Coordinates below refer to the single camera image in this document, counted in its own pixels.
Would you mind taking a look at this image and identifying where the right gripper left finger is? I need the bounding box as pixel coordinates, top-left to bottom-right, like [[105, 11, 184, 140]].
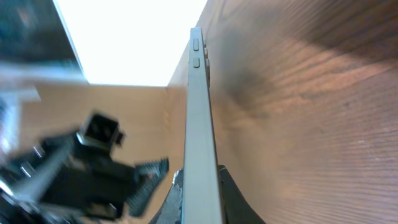
[[149, 169, 183, 224]]

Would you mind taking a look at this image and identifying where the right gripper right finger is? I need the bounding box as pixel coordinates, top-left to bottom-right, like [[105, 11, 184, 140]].
[[218, 165, 266, 224]]

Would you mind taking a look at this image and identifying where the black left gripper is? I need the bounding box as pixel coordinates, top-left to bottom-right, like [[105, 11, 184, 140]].
[[1, 132, 169, 223]]

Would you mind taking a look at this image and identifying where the Galaxy S25 Ultra smartphone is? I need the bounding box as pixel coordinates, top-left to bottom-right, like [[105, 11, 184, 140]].
[[182, 27, 225, 223]]

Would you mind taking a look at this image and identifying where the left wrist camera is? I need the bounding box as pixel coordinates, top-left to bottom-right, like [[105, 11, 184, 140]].
[[76, 111, 125, 152]]

